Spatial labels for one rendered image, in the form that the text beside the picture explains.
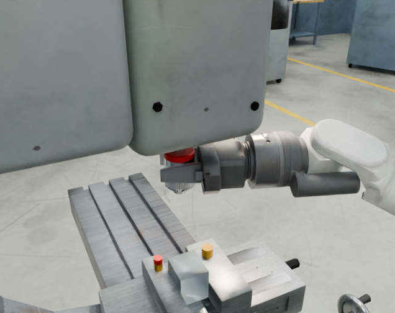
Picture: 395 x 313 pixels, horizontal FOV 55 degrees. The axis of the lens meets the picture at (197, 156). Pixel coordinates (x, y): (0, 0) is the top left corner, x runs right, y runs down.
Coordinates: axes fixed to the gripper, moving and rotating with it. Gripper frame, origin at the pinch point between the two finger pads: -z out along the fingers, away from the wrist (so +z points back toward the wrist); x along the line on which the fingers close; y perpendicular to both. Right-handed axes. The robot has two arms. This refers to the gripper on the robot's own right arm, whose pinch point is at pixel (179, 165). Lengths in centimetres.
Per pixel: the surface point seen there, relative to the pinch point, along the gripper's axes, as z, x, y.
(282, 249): 64, -120, 125
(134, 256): -10.5, -16.3, 31.4
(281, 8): 18.0, -12.2, -21.0
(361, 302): 49, -19, 57
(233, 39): 6.3, 8.4, -20.0
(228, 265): 8.1, 0.4, 20.7
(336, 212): 113, -153, 126
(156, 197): -5, -40, 31
